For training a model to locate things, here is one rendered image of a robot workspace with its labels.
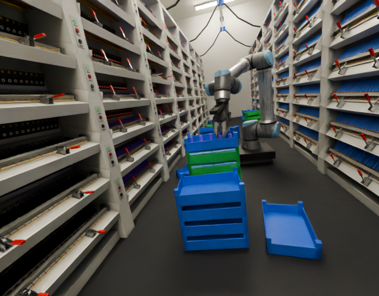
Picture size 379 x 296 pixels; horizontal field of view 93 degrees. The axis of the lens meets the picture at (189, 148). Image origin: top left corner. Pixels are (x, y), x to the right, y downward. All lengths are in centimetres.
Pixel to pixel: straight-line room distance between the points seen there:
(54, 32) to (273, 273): 132
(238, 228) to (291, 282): 25
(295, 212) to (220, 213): 50
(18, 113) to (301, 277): 111
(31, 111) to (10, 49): 19
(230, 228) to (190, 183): 30
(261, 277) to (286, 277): 9
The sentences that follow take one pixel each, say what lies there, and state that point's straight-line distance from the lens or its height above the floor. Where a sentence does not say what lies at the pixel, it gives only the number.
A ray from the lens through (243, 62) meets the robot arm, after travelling 166.
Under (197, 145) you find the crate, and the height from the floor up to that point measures 43.
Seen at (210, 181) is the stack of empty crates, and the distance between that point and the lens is 99.
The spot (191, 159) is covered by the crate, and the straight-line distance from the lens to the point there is 105.
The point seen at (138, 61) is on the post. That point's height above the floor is 103.
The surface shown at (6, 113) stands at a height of 72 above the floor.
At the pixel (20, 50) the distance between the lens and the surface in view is 84.
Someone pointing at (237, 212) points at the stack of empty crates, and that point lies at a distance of 86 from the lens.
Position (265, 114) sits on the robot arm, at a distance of 175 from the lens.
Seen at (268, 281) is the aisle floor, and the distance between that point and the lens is 88.
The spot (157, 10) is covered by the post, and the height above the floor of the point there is 165.
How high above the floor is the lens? 68
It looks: 14 degrees down
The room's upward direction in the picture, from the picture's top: 9 degrees counter-clockwise
